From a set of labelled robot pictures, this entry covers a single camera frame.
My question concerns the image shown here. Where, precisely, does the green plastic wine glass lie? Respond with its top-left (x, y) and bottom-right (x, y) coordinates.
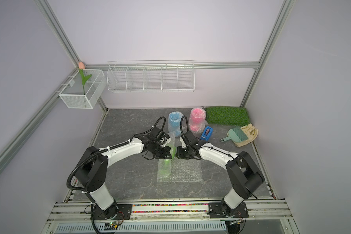
top-left (158, 146), bottom-right (176, 182)

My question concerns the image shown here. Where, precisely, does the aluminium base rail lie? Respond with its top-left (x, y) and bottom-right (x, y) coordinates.
top-left (42, 199), bottom-right (299, 234)

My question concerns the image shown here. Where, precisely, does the pink plastic wine glass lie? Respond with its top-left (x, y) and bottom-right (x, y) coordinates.
top-left (190, 109), bottom-right (206, 131)

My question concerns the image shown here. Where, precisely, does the bubble wrap sheet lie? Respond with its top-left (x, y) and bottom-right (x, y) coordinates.
top-left (167, 111), bottom-right (184, 137)
top-left (188, 107), bottom-right (207, 134)
top-left (157, 132), bottom-right (202, 183)

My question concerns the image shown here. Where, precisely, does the blue tape dispenser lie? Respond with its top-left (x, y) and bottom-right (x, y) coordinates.
top-left (200, 126), bottom-right (213, 141)

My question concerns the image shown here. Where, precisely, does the green artificial grass mat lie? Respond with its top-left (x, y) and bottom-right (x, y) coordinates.
top-left (205, 106), bottom-right (251, 126)

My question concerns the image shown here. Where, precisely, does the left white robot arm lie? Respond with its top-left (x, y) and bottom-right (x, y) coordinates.
top-left (66, 117), bottom-right (172, 212)

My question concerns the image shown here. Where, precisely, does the beige cloth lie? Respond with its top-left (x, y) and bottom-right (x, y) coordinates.
top-left (234, 123), bottom-right (258, 147)

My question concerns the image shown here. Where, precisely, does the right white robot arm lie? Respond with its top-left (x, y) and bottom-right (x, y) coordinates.
top-left (175, 116), bottom-right (265, 211)

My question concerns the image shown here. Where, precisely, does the green dustpan brush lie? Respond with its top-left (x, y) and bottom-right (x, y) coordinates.
top-left (220, 126), bottom-right (248, 143)

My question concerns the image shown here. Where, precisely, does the white slotted cable duct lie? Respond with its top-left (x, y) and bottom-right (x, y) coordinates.
top-left (54, 220), bottom-right (227, 234)

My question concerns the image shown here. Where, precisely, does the artificial pink tulip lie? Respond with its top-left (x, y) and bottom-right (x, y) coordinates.
top-left (78, 61), bottom-right (92, 95)

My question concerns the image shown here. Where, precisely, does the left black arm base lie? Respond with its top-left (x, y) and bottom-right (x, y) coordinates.
top-left (91, 203), bottom-right (133, 220)

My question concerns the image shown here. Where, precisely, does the white wire wall shelf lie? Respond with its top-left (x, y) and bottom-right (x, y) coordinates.
top-left (107, 60), bottom-right (196, 93)

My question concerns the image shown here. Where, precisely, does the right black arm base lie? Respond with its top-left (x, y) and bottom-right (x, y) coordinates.
top-left (207, 202), bottom-right (249, 218)

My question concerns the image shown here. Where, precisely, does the white mesh wall basket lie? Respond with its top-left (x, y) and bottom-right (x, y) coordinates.
top-left (59, 69), bottom-right (107, 109)

